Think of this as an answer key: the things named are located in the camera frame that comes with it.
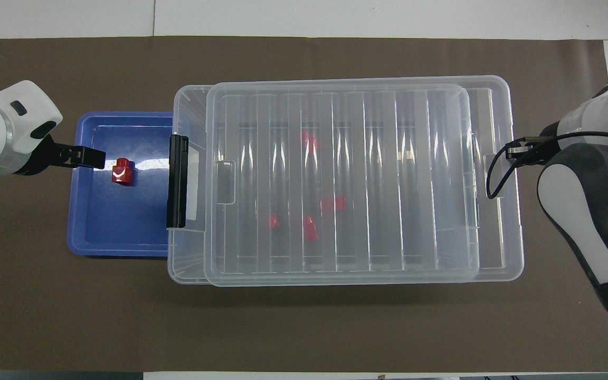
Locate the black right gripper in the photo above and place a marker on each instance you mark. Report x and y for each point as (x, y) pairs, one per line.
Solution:
(547, 150)

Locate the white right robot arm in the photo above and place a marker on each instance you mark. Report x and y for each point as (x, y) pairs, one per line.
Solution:
(589, 211)

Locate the clear plastic storage box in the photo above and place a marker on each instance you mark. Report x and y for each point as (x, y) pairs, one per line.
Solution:
(188, 248)

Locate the brown table mat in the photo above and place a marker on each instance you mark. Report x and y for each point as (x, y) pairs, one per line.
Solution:
(72, 316)

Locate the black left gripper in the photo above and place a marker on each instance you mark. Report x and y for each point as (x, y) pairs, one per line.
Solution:
(45, 157)

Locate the blue plastic tray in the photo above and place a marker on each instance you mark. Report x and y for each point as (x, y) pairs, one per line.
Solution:
(119, 227)

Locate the clear ribbed plastic lid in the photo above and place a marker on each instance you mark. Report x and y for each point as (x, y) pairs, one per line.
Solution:
(388, 237)

